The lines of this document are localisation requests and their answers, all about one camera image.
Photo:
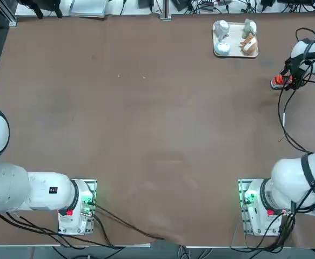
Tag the grey laptop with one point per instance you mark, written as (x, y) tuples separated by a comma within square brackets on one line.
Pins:
[(88, 8)]

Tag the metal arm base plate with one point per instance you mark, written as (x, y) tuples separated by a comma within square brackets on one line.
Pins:
[(242, 186), (93, 186)]

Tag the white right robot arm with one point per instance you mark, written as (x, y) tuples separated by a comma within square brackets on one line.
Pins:
[(289, 175)]

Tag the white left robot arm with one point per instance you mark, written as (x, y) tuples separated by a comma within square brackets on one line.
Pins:
[(38, 191)]

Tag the brown hamster plush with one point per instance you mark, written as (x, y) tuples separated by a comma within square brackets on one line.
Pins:
[(249, 45)]

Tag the aluminium profile post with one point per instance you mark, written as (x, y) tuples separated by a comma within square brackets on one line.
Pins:
[(165, 10)]

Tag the round light blue plush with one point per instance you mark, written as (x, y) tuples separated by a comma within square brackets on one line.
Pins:
[(222, 49)]

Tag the cream plastic tray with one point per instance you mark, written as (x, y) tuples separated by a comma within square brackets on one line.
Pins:
[(235, 40)]

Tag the aluminium profile beam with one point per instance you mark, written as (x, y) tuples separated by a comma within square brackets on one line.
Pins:
[(7, 13)]

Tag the black power strip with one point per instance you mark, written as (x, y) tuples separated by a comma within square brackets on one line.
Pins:
[(212, 2)]

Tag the grey-green plush animal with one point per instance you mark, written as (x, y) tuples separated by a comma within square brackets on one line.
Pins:
[(248, 27)]

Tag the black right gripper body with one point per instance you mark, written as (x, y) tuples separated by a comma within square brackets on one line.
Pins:
[(300, 68)]

